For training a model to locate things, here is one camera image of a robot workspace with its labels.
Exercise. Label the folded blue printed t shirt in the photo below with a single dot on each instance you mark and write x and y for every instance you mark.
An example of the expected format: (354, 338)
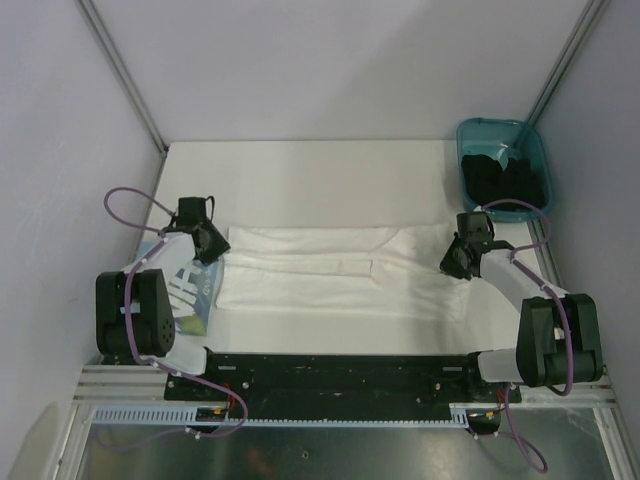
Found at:
(190, 284)

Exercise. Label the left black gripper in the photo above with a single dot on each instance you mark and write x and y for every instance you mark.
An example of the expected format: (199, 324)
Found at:
(219, 247)

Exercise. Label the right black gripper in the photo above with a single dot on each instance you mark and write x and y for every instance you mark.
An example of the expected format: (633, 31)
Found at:
(448, 266)

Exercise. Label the white t shirt flower print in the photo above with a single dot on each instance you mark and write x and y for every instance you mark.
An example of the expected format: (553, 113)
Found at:
(374, 271)

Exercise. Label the teal plastic bin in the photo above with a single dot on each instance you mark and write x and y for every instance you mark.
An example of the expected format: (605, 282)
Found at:
(501, 140)

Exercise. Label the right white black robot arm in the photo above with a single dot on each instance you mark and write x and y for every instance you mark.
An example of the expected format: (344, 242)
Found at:
(558, 342)

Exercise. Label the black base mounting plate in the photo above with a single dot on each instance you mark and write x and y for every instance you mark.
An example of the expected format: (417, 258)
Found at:
(448, 378)

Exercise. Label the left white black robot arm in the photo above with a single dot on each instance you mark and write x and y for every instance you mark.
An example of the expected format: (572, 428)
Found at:
(150, 310)

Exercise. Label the black t shirt in bin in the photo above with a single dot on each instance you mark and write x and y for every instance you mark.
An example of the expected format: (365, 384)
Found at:
(487, 181)

